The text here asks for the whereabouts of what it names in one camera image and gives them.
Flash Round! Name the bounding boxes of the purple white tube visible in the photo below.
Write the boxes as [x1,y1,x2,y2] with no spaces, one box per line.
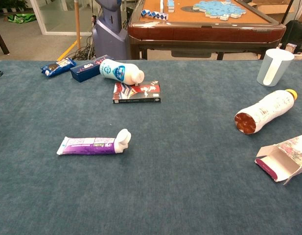
[56,128,132,156]

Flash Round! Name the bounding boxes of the white orange-capped bottle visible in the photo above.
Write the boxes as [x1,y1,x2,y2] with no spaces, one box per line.
[233,89,299,135]

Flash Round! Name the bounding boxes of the floral long box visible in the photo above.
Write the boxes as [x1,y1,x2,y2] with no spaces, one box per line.
[255,133,302,186]

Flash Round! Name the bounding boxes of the red black card box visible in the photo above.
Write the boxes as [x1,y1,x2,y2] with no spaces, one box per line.
[112,81,162,104]

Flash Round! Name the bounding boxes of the white bottle with blue print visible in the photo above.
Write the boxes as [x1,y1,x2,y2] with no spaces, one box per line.
[99,58,145,86]

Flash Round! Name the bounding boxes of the blue felt table cloth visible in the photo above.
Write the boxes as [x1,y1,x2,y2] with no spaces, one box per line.
[0,59,302,235]

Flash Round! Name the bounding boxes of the dark blue rectangular box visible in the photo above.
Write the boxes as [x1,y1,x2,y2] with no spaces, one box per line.
[70,54,115,83]

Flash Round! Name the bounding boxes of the brown wooden mahjong table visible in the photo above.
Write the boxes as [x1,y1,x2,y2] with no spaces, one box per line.
[127,0,287,61]

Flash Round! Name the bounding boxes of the blue white snake puzzle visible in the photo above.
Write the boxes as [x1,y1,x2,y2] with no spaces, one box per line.
[140,9,169,21]

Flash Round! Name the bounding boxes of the blue cookie snack packet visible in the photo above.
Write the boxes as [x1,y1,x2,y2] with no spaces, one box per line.
[40,57,77,78]

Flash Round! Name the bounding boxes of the wooden pole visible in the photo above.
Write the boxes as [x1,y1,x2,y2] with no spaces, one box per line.
[74,0,82,49]

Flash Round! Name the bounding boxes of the blue white mahjong tile pile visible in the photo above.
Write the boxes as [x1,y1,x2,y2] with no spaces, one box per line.
[192,0,247,22]

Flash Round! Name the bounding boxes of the green bag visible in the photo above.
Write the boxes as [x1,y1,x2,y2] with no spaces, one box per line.
[7,13,37,24]

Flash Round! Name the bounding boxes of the brown cardboard box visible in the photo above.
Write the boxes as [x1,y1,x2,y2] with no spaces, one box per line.
[247,0,295,24]

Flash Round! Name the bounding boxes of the dark furniture leg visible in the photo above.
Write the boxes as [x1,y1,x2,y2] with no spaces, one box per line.
[0,23,10,55]

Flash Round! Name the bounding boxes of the black bag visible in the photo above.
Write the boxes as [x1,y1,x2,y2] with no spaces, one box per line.
[280,20,302,53]

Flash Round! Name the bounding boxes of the green potted plants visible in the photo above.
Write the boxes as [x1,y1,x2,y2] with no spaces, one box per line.
[0,0,29,13]

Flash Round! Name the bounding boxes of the blue grey machine pedestal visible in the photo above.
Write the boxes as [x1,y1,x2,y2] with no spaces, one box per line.
[92,0,132,60]

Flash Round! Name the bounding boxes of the black cable bundle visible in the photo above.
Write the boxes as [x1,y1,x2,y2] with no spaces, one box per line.
[65,36,96,61]

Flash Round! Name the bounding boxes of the pale blue handled plastic cup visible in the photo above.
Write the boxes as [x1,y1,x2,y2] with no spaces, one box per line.
[256,48,295,87]

